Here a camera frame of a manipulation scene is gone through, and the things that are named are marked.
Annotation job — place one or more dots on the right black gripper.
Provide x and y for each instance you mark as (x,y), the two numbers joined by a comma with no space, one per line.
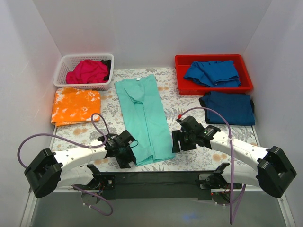
(181,141)

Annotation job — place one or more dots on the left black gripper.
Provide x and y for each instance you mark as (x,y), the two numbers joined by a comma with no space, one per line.
(126,155)

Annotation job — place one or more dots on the teal t shirt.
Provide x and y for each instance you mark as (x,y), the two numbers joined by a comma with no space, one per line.
(144,118)

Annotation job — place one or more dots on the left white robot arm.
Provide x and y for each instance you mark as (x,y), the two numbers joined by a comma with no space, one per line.
(53,169)

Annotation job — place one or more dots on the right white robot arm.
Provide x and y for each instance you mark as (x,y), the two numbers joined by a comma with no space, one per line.
(268,168)

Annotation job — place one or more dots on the floral table mat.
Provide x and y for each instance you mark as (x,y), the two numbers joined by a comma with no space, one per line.
(173,105)

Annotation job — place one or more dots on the navy folded t shirt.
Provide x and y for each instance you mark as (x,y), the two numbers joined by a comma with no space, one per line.
(236,109)

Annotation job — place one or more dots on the blue crumpled t shirt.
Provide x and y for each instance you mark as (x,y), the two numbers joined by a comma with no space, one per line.
(213,74)

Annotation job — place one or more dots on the orange folded t shirt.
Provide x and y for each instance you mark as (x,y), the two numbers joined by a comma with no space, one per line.
(73,106)

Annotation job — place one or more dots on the red plastic bin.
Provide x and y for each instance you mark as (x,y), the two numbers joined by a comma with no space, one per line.
(186,87)

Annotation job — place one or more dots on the magenta t shirt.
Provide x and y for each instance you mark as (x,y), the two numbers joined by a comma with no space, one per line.
(87,72)

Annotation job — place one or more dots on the black garment in basket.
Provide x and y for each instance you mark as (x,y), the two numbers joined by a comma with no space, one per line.
(107,63)

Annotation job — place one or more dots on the white plastic basket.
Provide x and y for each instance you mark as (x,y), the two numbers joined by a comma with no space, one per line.
(69,62)

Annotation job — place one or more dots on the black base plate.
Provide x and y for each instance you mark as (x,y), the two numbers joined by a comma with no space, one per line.
(150,185)

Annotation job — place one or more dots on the aluminium mounting rail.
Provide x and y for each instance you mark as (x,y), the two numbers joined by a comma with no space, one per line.
(43,184)

